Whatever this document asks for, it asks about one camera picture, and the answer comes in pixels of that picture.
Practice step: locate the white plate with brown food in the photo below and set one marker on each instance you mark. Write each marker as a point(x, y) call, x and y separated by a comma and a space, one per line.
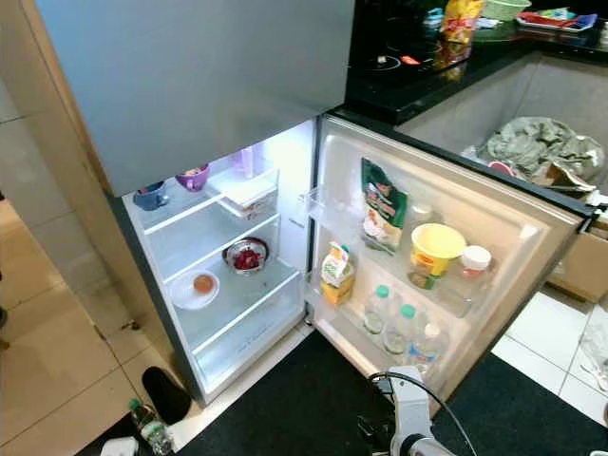
point(196, 290)

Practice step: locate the yellow green juice carton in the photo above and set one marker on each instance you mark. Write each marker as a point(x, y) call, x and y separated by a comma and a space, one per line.
point(336, 275)

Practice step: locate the red tray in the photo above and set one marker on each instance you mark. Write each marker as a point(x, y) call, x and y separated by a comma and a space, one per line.
point(556, 19)

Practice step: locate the blue cup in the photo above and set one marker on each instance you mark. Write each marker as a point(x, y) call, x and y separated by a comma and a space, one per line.
point(150, 196)

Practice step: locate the black induction cooktop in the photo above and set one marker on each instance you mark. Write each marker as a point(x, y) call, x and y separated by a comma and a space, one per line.
point(385, 62)

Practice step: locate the glossy black kitchen counter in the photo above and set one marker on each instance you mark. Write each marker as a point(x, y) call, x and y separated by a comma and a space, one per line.
point(380, 95)

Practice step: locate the black oval pad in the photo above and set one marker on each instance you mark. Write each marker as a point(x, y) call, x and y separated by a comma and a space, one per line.
point(166, 394)

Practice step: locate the green plastic basket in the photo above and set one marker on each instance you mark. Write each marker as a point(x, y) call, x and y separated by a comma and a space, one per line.
point(505, 9)

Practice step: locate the green white food pouch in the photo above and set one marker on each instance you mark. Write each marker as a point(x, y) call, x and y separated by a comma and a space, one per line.
point(382, 204)

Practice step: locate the lilac plastic bottle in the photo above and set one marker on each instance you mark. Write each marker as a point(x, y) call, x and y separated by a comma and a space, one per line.
point(242, 161)

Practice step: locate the brown cardboard box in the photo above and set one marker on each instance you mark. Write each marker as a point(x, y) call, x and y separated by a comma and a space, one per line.
point(579, 266)

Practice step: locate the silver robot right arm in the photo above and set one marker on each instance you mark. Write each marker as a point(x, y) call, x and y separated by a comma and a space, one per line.
point(437, 448)

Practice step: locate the clear fridge door bin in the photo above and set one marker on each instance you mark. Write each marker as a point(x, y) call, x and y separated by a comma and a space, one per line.
point(332, 214)
point(347, 321)

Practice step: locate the small green capped water bottle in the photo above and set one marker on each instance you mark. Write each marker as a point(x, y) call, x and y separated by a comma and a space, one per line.
point(152, 427)

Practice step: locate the metal bowl of red fruit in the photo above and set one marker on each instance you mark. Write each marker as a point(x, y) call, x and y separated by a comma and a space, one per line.
point(245, 256)

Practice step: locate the crumpled grey green cloth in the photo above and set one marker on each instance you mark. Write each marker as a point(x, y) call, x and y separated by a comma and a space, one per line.
point(532, 147)

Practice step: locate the silver fridge freezer door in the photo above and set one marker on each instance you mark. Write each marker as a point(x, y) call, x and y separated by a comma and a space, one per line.
point(190, 85)

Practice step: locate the glass fridge shelf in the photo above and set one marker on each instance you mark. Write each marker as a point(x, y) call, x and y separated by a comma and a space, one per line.
point(247, 313)
point(180, 215)
point(218, 250)

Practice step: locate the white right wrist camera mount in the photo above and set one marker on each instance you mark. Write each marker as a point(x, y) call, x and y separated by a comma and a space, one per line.
point(410, 404)

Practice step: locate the white food container box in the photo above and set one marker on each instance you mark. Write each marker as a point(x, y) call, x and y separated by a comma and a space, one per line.
point(249, 192)

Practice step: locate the yellow lidded tub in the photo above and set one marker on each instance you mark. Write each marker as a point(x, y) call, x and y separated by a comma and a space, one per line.
point(437, 247)

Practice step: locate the purple cup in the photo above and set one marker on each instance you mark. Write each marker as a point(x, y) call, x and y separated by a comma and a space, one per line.
point(192, 178)

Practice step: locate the dark blue floor mat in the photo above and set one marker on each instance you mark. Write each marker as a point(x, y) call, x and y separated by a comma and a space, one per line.
point(294, 408)

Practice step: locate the clear plastic bag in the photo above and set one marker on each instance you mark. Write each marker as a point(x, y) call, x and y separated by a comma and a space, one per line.
point(597, 347)

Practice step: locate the silver two door fridge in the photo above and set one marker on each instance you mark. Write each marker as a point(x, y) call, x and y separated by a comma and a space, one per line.
point(294, 171)

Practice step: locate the yellow red snack bag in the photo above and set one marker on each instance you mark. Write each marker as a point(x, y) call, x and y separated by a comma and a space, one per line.
point(462, 19)

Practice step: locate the white lidded glass jar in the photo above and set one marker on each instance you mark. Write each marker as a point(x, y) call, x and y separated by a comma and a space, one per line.
point(475, 261)

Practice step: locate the clear glass jar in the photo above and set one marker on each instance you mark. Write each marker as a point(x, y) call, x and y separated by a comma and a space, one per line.
point(418, 213)

